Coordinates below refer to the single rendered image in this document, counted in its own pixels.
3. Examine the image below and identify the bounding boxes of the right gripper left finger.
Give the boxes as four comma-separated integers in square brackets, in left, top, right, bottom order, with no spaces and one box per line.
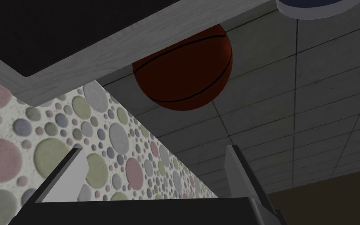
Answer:
[34,146,89,204]

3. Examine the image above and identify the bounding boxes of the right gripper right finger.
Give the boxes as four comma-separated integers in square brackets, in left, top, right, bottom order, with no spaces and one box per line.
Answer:
[224,145,283,217]

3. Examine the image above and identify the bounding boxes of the white round ceiling lamp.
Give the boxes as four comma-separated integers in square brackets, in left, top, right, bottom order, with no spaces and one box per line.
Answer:
[275,0,360,20]

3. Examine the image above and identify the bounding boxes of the orange basketball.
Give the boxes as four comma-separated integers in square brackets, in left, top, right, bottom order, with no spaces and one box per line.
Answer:
[132,23,233,111]

